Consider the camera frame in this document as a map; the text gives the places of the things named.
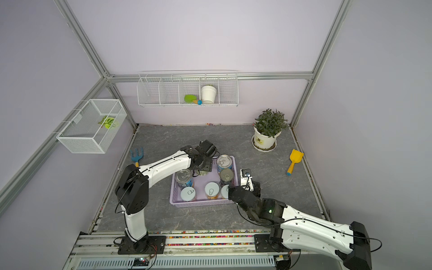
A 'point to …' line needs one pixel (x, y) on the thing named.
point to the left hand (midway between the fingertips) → (203, 166)
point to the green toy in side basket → (109, 122)
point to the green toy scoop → (189, 98)
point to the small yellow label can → (225, 192)
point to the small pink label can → (188, 193)
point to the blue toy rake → (136, 157)
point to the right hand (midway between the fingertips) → (237, 182)
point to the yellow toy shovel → (296, 157)
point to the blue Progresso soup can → (183, 178)
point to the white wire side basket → (95, 128)
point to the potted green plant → (267, 127)
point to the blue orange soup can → (224, 161)
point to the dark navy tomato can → (226, 176)
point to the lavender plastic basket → (199, 183)
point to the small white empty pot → (208, 94)
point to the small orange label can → (211, 190)
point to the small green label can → (203, 173)
